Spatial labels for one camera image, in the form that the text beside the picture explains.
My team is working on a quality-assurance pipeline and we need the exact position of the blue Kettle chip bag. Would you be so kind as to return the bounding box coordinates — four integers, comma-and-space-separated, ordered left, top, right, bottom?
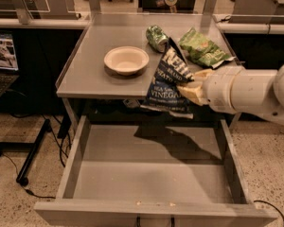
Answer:
141, 38, 193, 119

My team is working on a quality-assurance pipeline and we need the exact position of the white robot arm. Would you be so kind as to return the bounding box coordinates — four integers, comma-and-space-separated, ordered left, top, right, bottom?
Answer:
177, 64, 284, 126

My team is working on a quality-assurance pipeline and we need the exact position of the green chip bag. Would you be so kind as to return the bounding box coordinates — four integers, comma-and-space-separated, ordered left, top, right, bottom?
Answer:
179, 27, 234, 69

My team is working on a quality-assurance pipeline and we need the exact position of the grey counter cabinet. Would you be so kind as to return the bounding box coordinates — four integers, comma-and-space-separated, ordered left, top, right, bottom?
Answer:
57, 13, 231, 128

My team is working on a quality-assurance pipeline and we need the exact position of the open grey drawer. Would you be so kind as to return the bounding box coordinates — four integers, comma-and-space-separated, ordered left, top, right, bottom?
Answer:
34, 117, 277, 227

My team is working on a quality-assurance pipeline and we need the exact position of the green soda can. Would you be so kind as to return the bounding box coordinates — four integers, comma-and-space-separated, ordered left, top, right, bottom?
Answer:
146, 25, 169, 53

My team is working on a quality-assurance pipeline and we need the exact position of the white paper bowl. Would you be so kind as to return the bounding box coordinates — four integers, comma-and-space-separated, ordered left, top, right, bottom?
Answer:
104, 46, 150, 76

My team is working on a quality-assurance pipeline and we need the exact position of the laptop computer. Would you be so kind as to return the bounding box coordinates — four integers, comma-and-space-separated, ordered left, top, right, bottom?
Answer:
0, 31, 19, 96

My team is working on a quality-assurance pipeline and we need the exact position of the black desk stand leg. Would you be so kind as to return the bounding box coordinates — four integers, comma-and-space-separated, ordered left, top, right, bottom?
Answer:
0, 119, 51, 186

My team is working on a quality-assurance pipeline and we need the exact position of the black floor cable right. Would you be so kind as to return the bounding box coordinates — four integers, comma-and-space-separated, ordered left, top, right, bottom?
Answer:
253, 200, 284, 227

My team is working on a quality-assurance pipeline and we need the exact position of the black floor cable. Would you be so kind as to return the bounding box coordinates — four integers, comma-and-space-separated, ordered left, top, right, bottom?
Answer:
0, 151, 56, 201
253, 200, 284, 227

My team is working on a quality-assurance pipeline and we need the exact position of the black floor cable left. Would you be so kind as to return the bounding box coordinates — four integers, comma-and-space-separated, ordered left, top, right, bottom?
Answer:
0, 151, 56, 201

